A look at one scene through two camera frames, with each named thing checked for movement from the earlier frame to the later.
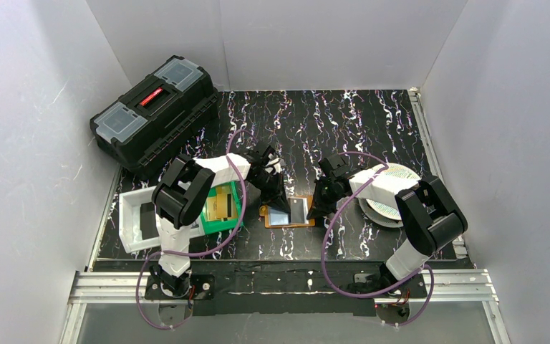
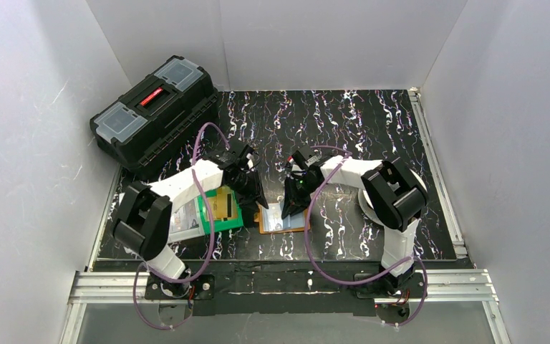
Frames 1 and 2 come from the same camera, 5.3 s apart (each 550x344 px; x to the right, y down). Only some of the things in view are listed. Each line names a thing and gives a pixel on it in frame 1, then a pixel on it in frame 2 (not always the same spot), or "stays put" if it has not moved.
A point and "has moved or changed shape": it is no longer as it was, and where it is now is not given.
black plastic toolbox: (155, 120) stays put
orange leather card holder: (300, 206) has moved or changed shape
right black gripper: (325, 190) → (298, 180)
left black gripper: (271, 181) → (248, 183)
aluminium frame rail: (107, 287) stays put
